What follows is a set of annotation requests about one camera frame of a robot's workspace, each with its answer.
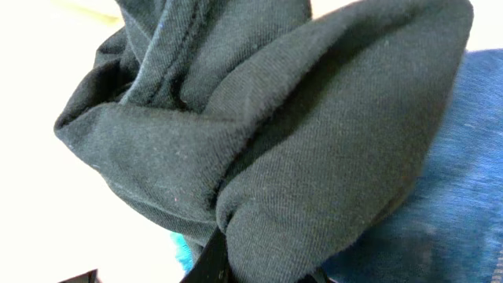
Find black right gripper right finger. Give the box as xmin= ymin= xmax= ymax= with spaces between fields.
xmin=180 ymin=228 xmax=236 ymax=283

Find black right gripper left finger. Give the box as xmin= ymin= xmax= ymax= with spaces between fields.
xmin=59 ymin=270 xmax=98 ymax=283

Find sparkly blue garment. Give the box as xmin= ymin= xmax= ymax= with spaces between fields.
xmin=170 ymin=232 xmax=194 ymax=274

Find medium black garment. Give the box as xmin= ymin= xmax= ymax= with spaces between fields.
xmin=54 ymin=0 xmax=473 ymax=282

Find blue denim jeans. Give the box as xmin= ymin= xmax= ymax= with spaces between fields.
xmin=324 ymin=50 xmax=502 ymax=283

